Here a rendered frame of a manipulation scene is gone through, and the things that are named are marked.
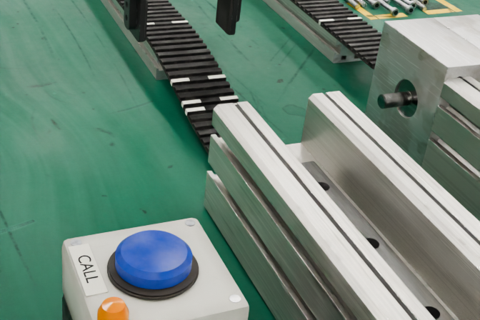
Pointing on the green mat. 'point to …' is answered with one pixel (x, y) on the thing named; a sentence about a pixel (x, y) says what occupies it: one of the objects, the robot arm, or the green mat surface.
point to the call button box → (227, 292)
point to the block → (420, 75)
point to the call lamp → (113, 309)
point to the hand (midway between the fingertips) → (183, 20)
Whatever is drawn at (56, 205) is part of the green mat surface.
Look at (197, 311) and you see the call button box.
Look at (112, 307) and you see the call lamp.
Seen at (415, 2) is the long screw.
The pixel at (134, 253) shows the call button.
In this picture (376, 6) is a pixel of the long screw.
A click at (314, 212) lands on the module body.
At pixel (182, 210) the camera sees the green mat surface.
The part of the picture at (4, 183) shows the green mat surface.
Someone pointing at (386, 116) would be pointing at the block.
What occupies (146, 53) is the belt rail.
